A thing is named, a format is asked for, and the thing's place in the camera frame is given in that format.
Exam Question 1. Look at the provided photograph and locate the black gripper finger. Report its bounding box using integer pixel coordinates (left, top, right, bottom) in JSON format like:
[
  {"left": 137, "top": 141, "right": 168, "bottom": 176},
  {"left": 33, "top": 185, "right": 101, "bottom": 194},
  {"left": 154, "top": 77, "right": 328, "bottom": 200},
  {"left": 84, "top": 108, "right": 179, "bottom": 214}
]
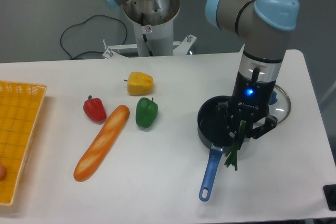
[
  {"left": 248, "top": 115, "right": 278, "bottom": 139},
  {"left": 215, "top": 102, "right": 237, "bottom": 138}
]

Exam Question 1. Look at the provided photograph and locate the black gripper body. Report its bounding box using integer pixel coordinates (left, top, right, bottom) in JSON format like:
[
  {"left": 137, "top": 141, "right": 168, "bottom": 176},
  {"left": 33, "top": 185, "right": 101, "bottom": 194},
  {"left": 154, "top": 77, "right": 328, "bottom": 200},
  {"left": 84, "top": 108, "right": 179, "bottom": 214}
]
[{"left": 228, "top": 73, "right": 275, "bottom": 138}]

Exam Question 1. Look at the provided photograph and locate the green onion bunch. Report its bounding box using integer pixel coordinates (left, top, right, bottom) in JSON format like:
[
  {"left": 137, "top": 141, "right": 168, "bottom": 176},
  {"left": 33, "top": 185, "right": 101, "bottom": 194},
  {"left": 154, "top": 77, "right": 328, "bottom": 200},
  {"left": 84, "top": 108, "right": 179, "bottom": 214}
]
[{"left": 224, "top": 120, "right": 247, "bottom": 171}]

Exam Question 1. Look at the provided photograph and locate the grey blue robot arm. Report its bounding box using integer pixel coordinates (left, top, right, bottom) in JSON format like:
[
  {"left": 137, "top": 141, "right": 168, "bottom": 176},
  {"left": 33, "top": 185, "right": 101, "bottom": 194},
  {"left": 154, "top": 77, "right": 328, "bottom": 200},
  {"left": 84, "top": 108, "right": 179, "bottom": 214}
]
[{"left": 105, "top": 0, "right": 299, "bottom": 145}]

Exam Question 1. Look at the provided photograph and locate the glass lid blue knob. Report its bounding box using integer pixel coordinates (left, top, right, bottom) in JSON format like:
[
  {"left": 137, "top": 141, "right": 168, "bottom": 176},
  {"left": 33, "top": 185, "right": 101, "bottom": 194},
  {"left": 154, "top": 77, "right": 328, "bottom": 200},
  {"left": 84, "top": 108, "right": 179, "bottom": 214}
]
[{"left": 269, "top": 84, "right": 291, "bottom": 124}]

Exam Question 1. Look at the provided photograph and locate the green bell pepper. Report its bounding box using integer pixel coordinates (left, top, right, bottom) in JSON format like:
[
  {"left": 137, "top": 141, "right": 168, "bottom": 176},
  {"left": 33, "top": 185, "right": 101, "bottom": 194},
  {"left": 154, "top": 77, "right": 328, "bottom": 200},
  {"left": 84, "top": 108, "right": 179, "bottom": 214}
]
[{"left": 135, "top": 98, "right": 158, "bottom": 129}]

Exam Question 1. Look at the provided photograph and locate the yellow bell pepper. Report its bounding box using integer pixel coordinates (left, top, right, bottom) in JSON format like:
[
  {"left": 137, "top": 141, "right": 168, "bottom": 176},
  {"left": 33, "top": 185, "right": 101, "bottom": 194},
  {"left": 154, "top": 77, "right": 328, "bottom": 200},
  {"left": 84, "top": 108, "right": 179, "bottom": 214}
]
[{"left": 124, "top": 72, "right": 154, "bottom": 96}]

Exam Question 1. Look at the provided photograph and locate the black corner device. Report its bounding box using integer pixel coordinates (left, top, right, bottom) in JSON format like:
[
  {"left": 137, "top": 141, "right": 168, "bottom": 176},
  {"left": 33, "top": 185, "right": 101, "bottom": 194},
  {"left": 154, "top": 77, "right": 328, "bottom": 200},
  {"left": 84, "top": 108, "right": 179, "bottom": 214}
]
[{"left": 323, "top": 184, "right": 336, "bottom": 211}]

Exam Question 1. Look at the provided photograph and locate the orange baguette bread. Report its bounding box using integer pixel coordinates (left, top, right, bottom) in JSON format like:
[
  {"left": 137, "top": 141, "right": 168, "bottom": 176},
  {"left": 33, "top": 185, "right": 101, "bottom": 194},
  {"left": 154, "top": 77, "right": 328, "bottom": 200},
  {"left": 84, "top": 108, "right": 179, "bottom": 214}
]
[{"left": 73, "top": 104, "right": 130, "bottom": 182}]

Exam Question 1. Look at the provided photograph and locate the red bell pepper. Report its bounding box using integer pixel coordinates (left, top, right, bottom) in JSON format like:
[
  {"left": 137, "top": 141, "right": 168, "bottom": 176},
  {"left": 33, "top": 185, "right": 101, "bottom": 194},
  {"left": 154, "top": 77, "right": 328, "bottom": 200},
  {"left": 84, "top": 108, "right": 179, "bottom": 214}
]
[{"left": 83, "top": 95, "right": 107, "bottom": 124}]

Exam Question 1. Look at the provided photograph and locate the yellow woven basket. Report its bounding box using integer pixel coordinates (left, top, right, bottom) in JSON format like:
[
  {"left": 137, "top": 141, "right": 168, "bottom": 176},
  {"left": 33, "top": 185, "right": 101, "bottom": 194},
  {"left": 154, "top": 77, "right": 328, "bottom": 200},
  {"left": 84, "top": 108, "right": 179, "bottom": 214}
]
[{"left": 1, "top": 81, "right": 47, "bottom": 206}]

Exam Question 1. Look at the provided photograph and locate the brown egg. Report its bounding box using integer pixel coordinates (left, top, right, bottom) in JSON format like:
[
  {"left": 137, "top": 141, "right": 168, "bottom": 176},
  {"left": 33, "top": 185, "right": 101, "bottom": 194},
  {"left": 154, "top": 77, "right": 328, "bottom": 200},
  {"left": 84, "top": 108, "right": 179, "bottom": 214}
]
[{"left": 0, "top": 163, "right": 6, "bottom": 180}]

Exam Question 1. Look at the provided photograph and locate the black pot blue handle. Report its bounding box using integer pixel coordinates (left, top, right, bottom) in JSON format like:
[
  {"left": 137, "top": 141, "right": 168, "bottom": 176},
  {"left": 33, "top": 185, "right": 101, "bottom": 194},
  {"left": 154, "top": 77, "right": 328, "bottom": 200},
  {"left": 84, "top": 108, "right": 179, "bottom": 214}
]
[{"left": 197, "top": 95, "right": 234, "bottom": 201}]

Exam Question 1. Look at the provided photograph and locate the black floor cable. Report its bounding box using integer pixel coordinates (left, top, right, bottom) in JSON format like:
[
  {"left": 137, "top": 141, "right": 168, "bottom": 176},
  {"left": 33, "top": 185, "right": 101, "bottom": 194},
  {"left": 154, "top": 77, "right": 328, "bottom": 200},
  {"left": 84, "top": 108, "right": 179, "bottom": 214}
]
[{"left": 60, "top": 14, "right": 128, "bottom": 60}]

